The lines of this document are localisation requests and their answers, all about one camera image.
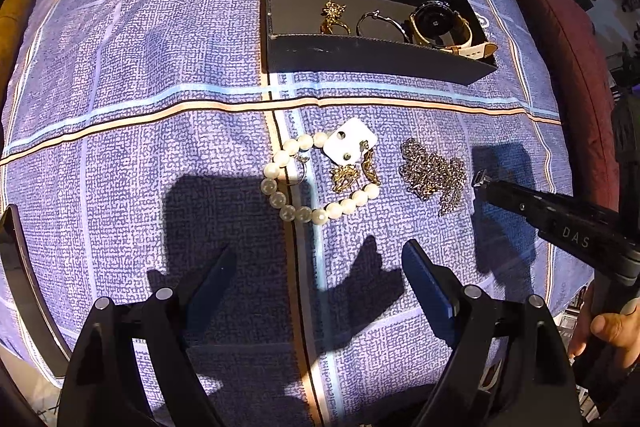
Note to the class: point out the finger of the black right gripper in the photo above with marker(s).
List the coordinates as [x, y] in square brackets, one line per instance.
[518, 199]

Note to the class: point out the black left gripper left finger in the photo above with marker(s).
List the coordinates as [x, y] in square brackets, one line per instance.
[103, 386]

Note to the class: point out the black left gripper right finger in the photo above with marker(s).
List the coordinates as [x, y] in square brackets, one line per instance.
[507, 365]

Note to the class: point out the gold filigree pendant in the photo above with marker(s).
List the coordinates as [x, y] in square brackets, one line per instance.
[344, 178]

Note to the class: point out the white earring card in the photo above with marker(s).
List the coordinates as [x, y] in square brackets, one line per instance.
[349, 142]

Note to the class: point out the rose gold wristwatch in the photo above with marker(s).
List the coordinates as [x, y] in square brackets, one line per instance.
[435, 25]

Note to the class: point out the thin silver bangle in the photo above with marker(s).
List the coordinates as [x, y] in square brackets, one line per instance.
[375, 25]

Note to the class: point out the gold flower brooch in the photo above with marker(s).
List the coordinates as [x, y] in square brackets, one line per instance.
[333, 12]

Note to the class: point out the black rectangular jewelry tray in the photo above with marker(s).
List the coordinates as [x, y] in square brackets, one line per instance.
[295, 38]

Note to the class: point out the right hand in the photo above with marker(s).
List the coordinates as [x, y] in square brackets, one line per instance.
[616, 329]

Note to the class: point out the dark red pillow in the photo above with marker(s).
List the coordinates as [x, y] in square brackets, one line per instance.
[564, 37]

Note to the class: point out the purple patterned bedspread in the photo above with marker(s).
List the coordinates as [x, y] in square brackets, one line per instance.
[136, 134]

